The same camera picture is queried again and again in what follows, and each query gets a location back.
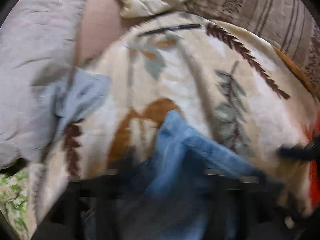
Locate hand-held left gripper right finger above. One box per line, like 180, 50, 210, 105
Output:
204, 168, 287, 240

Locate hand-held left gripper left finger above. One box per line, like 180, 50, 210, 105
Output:
75, 170, 121, 240

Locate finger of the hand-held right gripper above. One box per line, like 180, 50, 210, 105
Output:
277, 140, 313, 161

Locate blue denim pants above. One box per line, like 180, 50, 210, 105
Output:
85, 110, 278, 240

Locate green white patterned cloth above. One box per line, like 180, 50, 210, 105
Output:
0, 167, 32, 238

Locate light blue cloth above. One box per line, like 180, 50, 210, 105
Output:
51, 69, 112, 140

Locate leaf print fleece blanket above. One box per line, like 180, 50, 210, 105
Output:
27, 11, 320, 233

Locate brown striped pillow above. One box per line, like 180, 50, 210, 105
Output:
185, 0, 320, 85

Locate grey quilted blanket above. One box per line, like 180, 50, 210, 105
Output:
0, 0, 88, 170

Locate pink bed sheet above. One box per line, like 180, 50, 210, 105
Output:
75, 0, 148, 67

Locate black pen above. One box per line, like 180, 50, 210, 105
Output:
137, 24, 203, 37

